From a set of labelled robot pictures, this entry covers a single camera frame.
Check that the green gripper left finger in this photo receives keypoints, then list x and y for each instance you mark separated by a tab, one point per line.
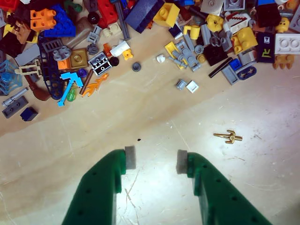
98	187

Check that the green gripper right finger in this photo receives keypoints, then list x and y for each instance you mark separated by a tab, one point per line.
218	194

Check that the gold Lego sai weapon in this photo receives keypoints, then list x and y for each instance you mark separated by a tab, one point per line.
231	137

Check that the transparent green Lego piece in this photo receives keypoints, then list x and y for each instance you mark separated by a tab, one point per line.
71	95

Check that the transparent orange Lego flame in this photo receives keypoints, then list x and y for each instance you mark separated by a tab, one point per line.
93	86

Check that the brown Lego bar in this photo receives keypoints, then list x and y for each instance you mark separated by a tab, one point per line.
86	82

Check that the light grey Lego tile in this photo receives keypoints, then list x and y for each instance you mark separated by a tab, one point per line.
192	87

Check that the light blue Lego pickaxe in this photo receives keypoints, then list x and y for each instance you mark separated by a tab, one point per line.
69	79

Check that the brown curved Lego piece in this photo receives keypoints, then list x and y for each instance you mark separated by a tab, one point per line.
38	91

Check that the dark grey Lego plate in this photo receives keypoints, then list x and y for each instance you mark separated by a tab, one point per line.
16	107

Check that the purple round Lego stud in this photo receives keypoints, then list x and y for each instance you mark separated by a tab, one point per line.
82	72

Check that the small grey Lego clip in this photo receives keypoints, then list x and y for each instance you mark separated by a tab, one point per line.
181	84

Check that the grey rectangular Lego tile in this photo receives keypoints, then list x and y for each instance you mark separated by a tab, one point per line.
229	75

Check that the grey Lego bar tool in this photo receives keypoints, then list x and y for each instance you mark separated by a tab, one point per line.
14	96

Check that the printed treasure chest Lego tile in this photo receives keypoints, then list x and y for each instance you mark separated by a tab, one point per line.
100	63

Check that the dark blue oval Lego plate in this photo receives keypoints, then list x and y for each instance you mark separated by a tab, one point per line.
246	72

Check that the dark grey round Lego stud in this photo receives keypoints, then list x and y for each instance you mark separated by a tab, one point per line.
136	66

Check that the black Lego bar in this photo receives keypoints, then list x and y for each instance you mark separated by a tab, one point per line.
220	68

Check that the black round Lego stud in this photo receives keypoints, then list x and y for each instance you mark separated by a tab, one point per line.
114	61

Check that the small orange Lego brick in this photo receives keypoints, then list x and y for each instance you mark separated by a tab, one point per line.
63	64

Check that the gold square Lego plate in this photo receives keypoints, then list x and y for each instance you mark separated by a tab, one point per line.
79	58

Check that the small blue Lego piece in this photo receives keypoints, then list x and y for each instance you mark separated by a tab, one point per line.
235	64

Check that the small yellow Lego stud piece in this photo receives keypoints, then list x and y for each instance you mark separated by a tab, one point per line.
127	54

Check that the gold round Lego stud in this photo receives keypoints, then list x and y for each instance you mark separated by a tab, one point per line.
201	58

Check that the tan Lego fence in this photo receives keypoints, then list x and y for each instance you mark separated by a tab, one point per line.
28	69

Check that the small transparent orange Lego piece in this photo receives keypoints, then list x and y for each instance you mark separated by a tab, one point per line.
107	49

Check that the dark grey Lego gear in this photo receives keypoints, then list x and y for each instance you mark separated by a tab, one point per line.
93	48

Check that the grey Lego technic assembly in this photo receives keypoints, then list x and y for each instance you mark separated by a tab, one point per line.
188	58

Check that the black square Lego plate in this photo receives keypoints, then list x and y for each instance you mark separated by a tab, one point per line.
215	55

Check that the grey round Lego technic disc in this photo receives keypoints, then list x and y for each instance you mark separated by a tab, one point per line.
61	53

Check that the grey Lego panel piece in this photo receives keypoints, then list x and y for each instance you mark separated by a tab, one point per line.
247	57

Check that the white Lego cylinder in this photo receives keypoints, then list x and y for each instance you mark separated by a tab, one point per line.
119	48

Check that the light blue Lego spider web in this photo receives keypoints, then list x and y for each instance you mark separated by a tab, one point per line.
9	77

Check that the small white Lego piece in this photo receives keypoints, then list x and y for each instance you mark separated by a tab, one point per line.
160	58

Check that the orange Lego claws piece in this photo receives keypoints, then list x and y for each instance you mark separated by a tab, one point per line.
284	60

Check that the grey Lego slope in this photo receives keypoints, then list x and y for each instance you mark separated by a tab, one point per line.
28	55

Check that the grey Lego grille piece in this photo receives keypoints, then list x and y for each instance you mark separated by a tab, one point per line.
94	35

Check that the dark printed Lego tile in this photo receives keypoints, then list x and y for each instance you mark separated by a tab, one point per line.
264	48

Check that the yellow Lego plate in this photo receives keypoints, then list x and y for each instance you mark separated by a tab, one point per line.
170	47

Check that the tan Lego rock piece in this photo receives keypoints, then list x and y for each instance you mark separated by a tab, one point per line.
78	32

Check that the yellow Lego brick two studs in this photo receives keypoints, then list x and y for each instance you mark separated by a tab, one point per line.
245	40

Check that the tan small Lego plate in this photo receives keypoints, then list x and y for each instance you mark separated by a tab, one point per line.
112	30

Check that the yellow Lego mug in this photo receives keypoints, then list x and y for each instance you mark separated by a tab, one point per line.
194	32

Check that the white Lego plate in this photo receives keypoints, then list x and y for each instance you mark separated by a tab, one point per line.
288	44

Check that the black Lego slope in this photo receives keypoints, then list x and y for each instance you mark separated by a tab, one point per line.
10	44

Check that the long dark grey Lego bar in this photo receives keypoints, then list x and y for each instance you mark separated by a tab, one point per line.
122	21

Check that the dark blue white Lego piece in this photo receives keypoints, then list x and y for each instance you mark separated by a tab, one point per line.
175	31

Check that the black round Lego piece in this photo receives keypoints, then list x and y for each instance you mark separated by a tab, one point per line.
93	17

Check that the yellow Lego hair piece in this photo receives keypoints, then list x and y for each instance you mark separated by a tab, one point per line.
214	22

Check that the white red printed Lego piece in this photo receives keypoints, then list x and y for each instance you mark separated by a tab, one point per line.
236	23

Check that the brown Lego minifigure part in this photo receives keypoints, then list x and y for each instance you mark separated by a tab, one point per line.
21	31

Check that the red Lego brick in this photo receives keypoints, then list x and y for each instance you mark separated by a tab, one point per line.
107	12

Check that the large dark blue Lego slope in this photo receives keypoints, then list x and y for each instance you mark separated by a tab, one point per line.
144	14

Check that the yellow Lego minifigure head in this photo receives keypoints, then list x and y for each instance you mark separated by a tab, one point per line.
282	24

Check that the yellow Lego brick single stud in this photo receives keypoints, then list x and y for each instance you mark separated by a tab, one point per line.
167	14

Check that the black Lego brick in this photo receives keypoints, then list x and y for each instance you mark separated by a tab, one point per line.
267	13

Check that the light grey square Lego plate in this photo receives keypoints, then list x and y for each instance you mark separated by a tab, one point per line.
212	6

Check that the red Lego plate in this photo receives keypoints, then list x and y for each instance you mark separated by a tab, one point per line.
8	3

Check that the dark blue curved Lego frame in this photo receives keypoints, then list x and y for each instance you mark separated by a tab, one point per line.
49	77

